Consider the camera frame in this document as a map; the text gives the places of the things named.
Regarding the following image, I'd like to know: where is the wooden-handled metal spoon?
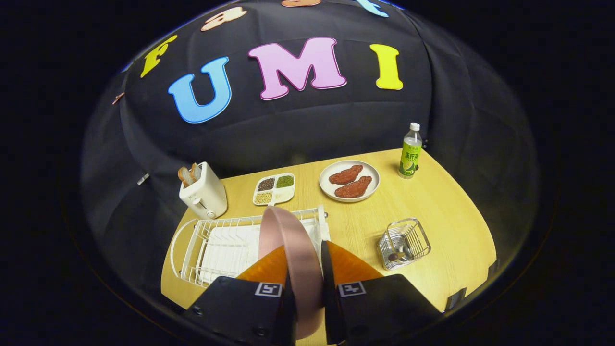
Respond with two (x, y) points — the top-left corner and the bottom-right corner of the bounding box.
(387, 245), (414, 262)

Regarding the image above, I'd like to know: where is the pink plate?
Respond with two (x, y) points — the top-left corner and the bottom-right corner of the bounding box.
(258, 206), (324, 340)

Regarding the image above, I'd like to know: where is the red meat piece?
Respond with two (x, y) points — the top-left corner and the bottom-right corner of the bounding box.
(334, 175), (373, 199)
(329, 164), (364, 185)

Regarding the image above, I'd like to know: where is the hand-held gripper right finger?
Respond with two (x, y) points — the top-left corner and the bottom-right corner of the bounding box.
(320, 240), (442, 346)

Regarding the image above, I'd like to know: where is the white plate with meat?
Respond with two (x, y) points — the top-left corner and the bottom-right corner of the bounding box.
(319, 160), (381, 203)

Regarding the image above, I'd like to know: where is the green label drink bottle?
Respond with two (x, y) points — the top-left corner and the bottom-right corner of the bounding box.
(398, 122), (423, 179)

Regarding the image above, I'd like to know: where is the white wire dish rack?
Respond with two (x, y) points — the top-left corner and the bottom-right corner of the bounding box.
(170, 206), (331, 288)

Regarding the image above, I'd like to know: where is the black backdrop cloth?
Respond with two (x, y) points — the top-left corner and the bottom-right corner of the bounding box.
(79, 0), (541, 289)

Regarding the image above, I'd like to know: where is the white divided bean tray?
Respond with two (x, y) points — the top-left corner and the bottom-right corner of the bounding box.
(252, 173), (296, 207)

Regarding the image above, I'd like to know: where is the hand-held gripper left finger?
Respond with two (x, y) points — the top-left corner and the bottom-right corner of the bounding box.
(182, 245), (297, 346)

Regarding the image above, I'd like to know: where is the white toaster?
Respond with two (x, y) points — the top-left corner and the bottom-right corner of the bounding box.
(179, 161), (228, 220)

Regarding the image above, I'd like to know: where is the metal wire basket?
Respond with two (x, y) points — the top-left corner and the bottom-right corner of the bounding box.
(377, 218), (431, 271)

